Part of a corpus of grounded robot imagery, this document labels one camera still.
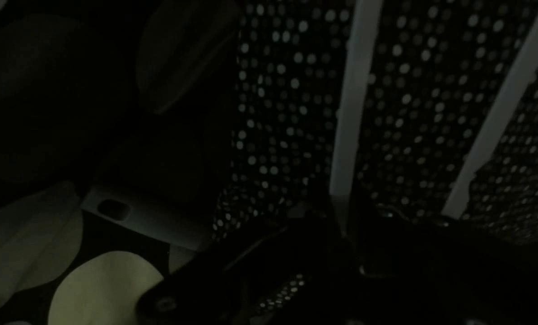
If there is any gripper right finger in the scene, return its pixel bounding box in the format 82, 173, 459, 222
349, 204, 538, 325

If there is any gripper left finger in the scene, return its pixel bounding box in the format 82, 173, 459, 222
78, 184, 344, 325

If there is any white clothes hanger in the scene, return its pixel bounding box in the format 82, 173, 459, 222
329, 0, 538, 238

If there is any dark pillow with small dots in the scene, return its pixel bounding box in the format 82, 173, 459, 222
212, 0, 538, 325

